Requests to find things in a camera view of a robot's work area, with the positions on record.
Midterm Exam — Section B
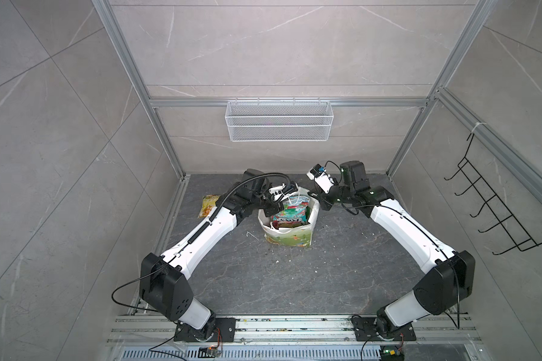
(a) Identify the white printed paper bag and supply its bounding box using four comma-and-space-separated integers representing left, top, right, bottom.
257, 187, 320, 248

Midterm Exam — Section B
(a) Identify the yellow chips snack bag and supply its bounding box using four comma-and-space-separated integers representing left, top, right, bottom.
199, 195, 219, 218

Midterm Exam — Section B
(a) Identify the green Fox's mint candy bag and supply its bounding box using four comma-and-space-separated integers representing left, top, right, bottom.
270, 202, 309, 230

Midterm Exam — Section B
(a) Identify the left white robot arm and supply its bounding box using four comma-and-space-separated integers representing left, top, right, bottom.
139, 169, 297, 338

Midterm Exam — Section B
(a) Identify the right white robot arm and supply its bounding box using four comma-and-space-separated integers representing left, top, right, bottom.
307, 160, 476, 339

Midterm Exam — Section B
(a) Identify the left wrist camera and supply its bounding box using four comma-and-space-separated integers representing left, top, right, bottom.
269, 181, 299, 202

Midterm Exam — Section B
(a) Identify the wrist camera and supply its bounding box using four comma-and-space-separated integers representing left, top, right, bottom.
269, 181, 299, 202
307, 164, 336, 194

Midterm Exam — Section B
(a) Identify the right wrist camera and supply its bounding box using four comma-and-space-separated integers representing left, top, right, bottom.
307, 164, 336, 194

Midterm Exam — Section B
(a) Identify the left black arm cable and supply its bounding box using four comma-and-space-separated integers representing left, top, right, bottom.
209, 172, 294, 222

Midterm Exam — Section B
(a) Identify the white wire mesh basket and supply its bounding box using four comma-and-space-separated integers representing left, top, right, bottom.
225, 100, 334, 142

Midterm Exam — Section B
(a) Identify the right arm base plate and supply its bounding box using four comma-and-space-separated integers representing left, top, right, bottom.
350, 314, 416, 342

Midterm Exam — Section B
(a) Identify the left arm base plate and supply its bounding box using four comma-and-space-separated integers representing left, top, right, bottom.
174, 317, 236, 343

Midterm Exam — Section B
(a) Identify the aluminium mounting rail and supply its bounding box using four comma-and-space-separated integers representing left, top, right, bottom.
103, 314, 491, 360

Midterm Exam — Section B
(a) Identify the black wire hook rack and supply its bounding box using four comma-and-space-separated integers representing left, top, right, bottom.
444, 133, 542, 256

